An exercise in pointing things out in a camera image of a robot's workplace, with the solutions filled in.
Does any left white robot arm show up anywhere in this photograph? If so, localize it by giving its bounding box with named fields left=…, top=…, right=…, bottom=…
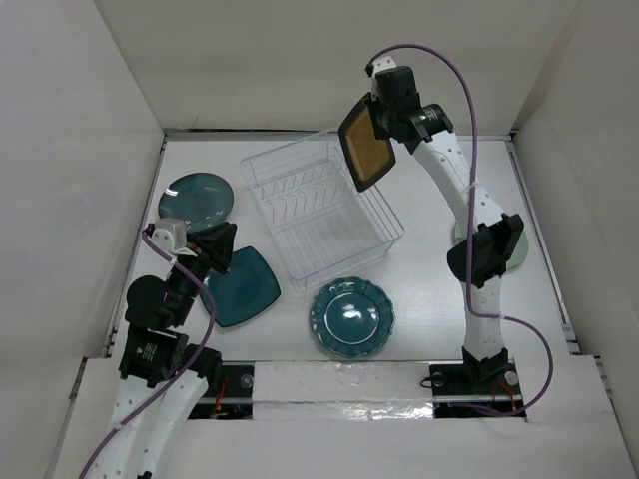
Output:
left=80, top=218, right=237, bottom=478

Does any light green floral plate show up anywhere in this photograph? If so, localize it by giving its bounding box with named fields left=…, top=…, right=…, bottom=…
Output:
left=451, top=223, right=529, bottom=271

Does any scalloped teal plate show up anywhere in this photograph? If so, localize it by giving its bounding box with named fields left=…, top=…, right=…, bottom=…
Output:
left=309, top=276, right=395, bottom=359

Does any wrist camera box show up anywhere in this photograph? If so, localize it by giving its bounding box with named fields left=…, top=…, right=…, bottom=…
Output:
left=364, top=55, right=397, bottom=78
left=148, top=218, right=188, bottom=253

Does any square black amber plate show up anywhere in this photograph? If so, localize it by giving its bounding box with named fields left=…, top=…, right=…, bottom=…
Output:
left=337, top=93, right=396, bottom=193

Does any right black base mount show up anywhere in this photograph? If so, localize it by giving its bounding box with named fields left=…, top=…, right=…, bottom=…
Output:
left=420, top=347, right=525, bottom=418

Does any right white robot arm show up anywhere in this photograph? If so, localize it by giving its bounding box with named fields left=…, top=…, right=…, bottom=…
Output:
left=366, top=57, right=523, bottom=392

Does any white wire dish rack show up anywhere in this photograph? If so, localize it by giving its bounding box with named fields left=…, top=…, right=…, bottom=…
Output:
left=240, top=129, right=404, bottom=293

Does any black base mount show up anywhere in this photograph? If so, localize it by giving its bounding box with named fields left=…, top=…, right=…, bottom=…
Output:
left=420, top=347, right=525, bottom=418
left=189, top=362, right=255, bottom=420

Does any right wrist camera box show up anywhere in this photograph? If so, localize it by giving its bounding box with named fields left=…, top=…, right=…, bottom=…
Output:
left=364, top=55, right=397, bottom=78

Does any round dark teal plate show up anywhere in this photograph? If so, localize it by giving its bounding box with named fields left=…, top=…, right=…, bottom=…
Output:
left=158, top=173, right=235, bottom=233

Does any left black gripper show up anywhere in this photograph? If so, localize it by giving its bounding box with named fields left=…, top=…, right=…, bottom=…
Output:
left=168, top=220, right=237, bottom=323

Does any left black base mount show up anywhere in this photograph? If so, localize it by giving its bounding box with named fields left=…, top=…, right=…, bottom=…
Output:
left=189, top=362, right=255, bottom=420

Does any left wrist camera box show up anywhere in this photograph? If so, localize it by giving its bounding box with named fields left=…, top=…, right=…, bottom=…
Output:
left=148, top=218, right=188, bottom=253

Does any square teal plate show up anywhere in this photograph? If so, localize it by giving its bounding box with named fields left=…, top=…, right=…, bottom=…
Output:
left=204, top=246, right=282, bottom=328

